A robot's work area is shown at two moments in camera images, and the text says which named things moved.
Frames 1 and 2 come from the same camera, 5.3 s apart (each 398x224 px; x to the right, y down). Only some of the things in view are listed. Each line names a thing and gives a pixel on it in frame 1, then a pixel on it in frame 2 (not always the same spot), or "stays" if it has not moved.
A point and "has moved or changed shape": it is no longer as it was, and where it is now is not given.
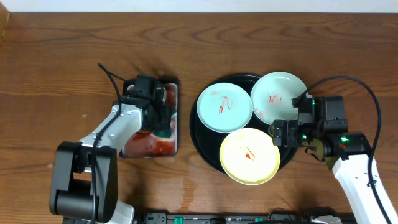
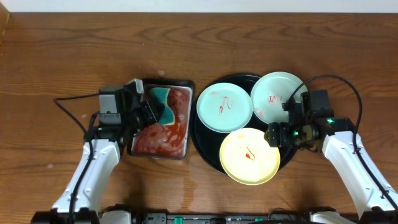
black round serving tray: [209, 141] stays
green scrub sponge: [164, 133] has moved or changed shape
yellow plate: [249, 156] stays
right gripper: [291, 126] stays
